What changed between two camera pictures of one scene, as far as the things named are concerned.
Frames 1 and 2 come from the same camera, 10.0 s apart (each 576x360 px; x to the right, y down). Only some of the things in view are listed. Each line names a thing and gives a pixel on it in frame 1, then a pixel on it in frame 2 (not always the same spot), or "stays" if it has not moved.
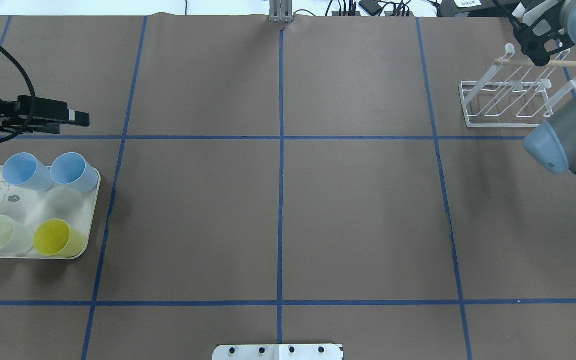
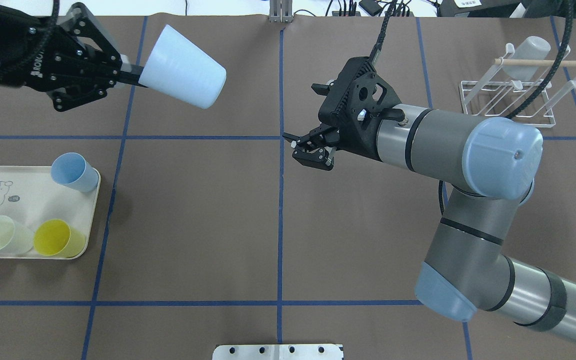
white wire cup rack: [517, 93] stays
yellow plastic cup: [54, 237] stays
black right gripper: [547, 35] → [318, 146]
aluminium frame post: [281, 11] stays
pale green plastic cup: [1, 234] stays
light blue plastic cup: [24, 169] → [179, 70]
